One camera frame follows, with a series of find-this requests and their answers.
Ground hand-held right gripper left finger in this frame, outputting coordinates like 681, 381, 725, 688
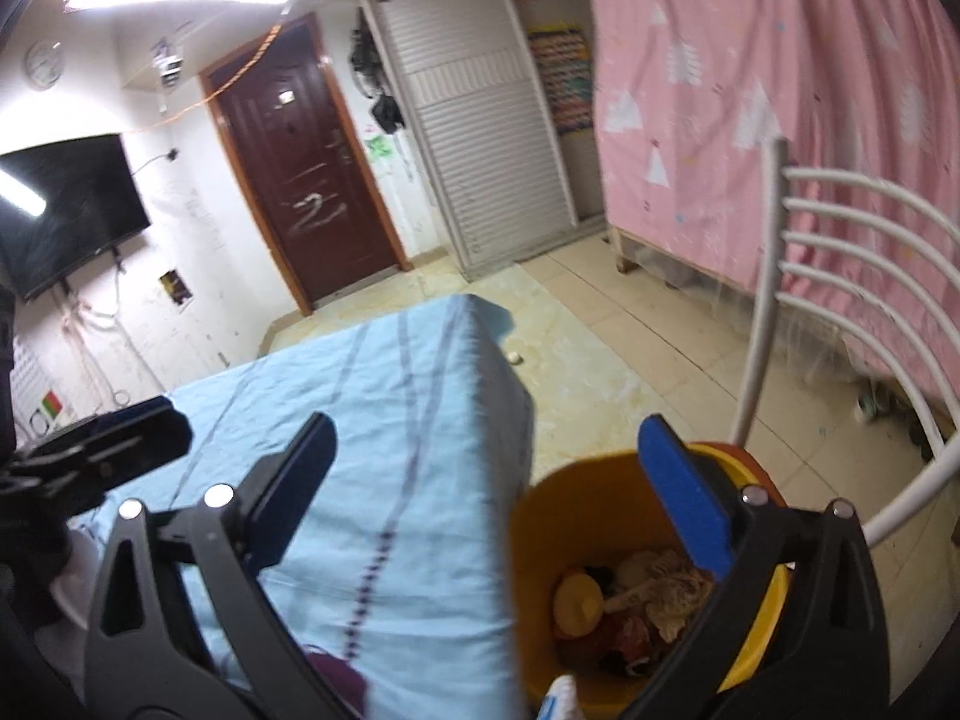
84, 411, 361, 720

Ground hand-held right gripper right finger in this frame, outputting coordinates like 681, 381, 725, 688
637, 412, 890, 720

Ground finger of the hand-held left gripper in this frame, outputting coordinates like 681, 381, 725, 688
37, 397, 173, 451
15, 409, 193, 519

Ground yellow plastic bin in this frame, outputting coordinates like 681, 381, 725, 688
508, 441, 796, 720

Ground person's right forearm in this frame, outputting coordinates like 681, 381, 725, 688
541, 674, 579, 720

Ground person's left forearm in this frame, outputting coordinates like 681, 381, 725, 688
49, 532, 103, 628

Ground eye chart poster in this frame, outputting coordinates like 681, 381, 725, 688
10, 330, 65, 437

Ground light blue striped sheet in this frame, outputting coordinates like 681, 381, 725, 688
71, 294, 538, 720

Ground dark brown door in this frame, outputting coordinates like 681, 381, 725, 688
199, 11, 413, 317

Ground white metal chair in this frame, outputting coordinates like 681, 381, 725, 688
731, 136, 960, 550

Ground pink tree-print curtain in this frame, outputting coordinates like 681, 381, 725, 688
581, 0, 960, 460

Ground white slatted wardrobe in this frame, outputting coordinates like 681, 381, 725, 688
352, 0, 609, 283

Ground black wall television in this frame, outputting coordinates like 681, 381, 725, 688
0, 133, 153, 303

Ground round wall clock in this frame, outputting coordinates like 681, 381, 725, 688
25, 41, 63, 88

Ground colourful grid wall chart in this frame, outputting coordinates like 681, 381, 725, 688
525, 28, 594, 138

